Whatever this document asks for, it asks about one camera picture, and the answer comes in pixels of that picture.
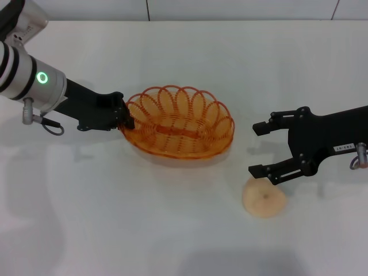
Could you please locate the silver right wrist connector plug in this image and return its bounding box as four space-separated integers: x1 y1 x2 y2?
355 143 368 170

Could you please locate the round pale bread bun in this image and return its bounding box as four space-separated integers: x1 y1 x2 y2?
242 177 287 220

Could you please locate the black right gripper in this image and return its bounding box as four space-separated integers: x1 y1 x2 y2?
248 105 368 186

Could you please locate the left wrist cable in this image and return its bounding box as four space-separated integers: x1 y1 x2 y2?
33 114 64 136

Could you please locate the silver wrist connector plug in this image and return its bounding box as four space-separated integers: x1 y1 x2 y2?
22 97 44 125
355 143 368 170

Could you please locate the orange wire oval basket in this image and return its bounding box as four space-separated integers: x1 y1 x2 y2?
119 84 236 160

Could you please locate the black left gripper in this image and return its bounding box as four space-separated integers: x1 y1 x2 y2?
57 79 136 132

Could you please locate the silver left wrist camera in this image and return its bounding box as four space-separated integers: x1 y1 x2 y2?
0 0 49 47

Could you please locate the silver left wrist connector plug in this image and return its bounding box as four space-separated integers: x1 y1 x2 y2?
22 97 44 125

